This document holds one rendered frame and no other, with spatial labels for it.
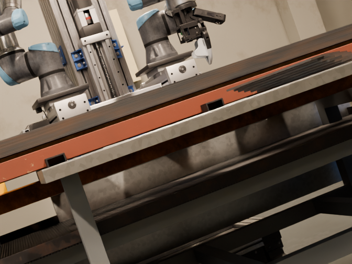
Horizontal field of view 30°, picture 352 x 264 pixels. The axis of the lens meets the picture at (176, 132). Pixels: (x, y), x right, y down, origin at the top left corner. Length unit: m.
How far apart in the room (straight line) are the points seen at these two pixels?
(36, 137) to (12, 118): 4.09
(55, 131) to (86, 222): 0.31
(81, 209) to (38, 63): 1.39
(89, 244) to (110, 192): 1.02
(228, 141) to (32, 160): 1.12
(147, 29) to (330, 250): 1.42
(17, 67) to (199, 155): 0.86
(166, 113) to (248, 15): 4.84
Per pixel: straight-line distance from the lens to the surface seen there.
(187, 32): 2.20
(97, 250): 1.53
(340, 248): 1.97
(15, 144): 1.72
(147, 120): 1.76
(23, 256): 1.68
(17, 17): 2.61
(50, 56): 2.82
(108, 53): 2.98
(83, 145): 1.73
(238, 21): 6.51
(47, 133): 1.73
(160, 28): 2.95
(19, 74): 2.86
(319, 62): 1.64
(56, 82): 2.79
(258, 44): 6.54
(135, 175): 2.55
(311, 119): 2.79
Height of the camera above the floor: 0.74
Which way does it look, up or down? level
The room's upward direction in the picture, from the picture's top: 19 degrees counter-clockwise
